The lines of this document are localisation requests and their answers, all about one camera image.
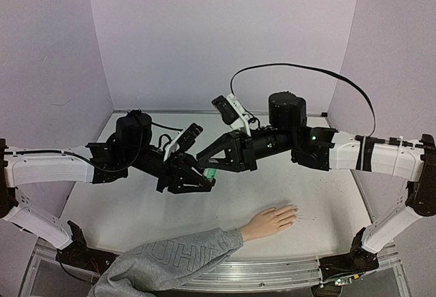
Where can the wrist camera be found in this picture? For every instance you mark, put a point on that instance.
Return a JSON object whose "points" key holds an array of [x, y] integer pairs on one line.
{"points": [[183, 142], [233, 114]]}

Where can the person's bare hand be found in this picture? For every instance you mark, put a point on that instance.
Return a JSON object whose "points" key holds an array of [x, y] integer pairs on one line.
{"points": [[269, 222]]}

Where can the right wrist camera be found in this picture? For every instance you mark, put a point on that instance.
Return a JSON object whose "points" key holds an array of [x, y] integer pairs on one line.
{"points": [[233, 114]]}

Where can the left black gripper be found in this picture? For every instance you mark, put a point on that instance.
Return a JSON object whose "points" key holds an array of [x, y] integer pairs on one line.
{"points": [[179, 171]]}

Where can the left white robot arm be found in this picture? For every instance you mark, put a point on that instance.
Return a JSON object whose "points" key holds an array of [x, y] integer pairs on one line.
{"points": [[113, 216]]}

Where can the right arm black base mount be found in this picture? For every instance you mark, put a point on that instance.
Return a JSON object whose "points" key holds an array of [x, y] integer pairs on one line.
{"points": [[356, 262]]}

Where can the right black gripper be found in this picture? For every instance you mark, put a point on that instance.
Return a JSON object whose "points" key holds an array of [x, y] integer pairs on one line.
{"points": [[243, 152]]}

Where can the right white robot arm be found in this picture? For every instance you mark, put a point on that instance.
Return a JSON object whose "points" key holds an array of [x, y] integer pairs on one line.
{"points": [[412, 161]]}

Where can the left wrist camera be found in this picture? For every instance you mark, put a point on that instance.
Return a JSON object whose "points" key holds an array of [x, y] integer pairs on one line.
{"points": [[183, 142]]}

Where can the aluminium front rail base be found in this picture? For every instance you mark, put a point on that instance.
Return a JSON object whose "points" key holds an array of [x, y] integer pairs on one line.
{"points": [[292, 277]]}

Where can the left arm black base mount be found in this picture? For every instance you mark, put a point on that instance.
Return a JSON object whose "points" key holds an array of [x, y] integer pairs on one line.
{"points": [[79, 255]]}

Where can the nail polish bottle green label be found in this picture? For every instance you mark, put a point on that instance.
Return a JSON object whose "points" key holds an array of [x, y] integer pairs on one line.
{"points": [[210, 173]]}

